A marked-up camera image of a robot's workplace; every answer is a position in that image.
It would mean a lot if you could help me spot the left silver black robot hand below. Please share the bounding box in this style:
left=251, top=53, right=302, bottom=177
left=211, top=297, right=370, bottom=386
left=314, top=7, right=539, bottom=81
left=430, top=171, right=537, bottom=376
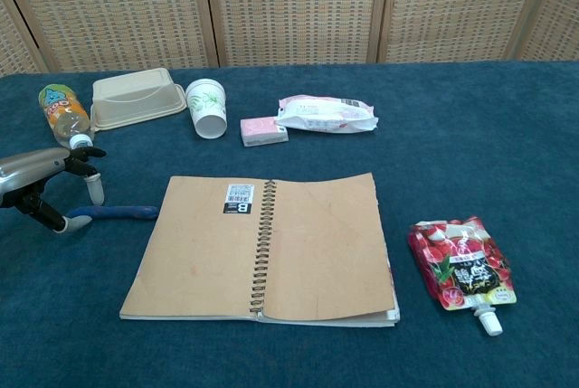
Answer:
left=0, top=147, right=108, bottom=237

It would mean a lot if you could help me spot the blue plastic piece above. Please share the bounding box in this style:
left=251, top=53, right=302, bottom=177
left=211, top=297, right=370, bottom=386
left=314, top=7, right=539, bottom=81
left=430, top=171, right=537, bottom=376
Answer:
left=67, top=204, right=160, bottom=222

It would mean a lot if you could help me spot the plastic bottle orange label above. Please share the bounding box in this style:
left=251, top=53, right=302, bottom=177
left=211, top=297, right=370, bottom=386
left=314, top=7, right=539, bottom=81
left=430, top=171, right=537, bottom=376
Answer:
left=38, top=83, right=96, bottom=150

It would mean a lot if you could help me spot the beige takeaway food box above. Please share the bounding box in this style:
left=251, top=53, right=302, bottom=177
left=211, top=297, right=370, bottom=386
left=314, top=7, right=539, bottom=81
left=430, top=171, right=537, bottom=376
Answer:
left=90, top=67, right=188, bottom=132

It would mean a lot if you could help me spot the white paper cup green print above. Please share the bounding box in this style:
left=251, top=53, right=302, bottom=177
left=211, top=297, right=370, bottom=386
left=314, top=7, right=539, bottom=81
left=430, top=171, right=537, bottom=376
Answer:
left=185, top=79, right=228, bottom=139

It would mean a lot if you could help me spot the kraft spiral notebook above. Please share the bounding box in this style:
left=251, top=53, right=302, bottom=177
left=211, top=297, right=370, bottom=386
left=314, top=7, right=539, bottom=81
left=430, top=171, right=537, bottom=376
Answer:
left=119, top=172, right=401, bottom=329

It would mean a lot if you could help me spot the small pink tissue pack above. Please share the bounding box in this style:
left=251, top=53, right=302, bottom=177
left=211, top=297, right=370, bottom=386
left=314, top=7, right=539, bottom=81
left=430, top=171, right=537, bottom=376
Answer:
left=240, top=116, right=290, bottom=148

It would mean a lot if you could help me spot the white pink wet wipes pack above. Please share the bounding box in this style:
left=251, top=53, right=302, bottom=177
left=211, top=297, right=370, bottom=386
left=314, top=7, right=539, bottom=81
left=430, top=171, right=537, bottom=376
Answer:
left=275, top=94, right=380, bottom=135

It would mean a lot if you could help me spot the woven wooden folding screen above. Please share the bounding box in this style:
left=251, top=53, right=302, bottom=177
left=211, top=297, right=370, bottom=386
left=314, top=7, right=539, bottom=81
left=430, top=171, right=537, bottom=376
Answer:
left=0, top=0, right=579, bottom=75

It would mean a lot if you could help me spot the dark blue table cloth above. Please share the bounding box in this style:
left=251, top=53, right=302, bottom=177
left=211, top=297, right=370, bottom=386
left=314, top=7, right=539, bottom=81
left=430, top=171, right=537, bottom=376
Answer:
left=0, top=60, right=579, bottom=388

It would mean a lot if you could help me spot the red jelly drink pouch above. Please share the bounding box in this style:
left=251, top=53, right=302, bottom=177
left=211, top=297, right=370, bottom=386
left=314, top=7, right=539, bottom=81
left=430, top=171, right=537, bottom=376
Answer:
left=407, top=215, right=517, bottom=337

